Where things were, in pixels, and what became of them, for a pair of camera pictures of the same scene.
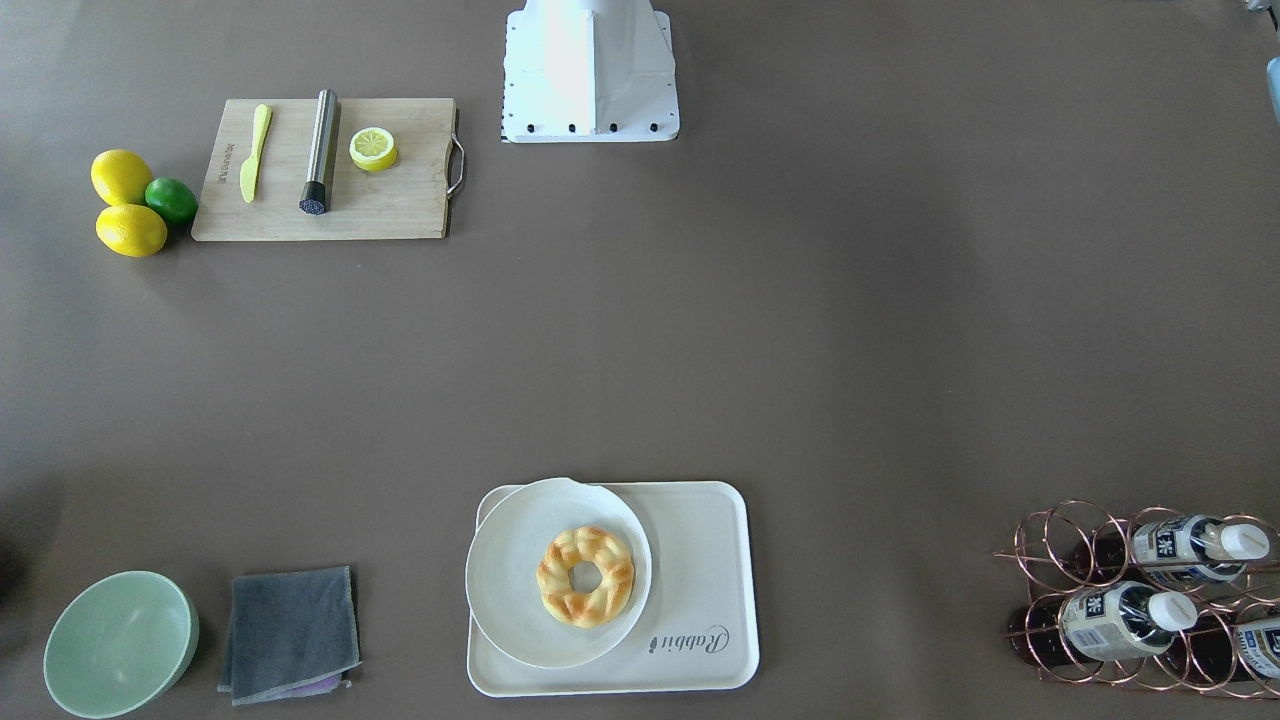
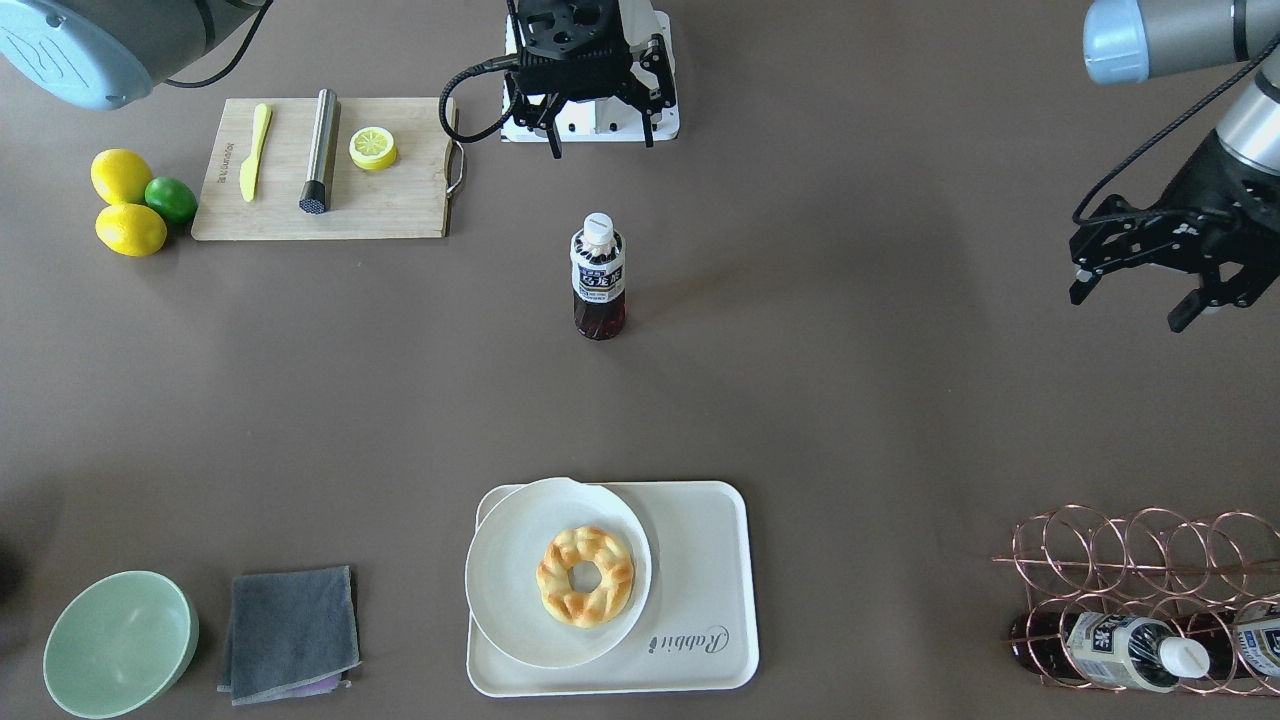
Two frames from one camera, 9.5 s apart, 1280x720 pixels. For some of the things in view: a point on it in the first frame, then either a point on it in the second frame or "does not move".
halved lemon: (373, 149) does not move
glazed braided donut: (585, 576) does not move
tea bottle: (1208, 548) -> (1108, 649)
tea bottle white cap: (1103, 621) -> (598, 228)
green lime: (172, 199) does not move
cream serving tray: (698, 630) does not move
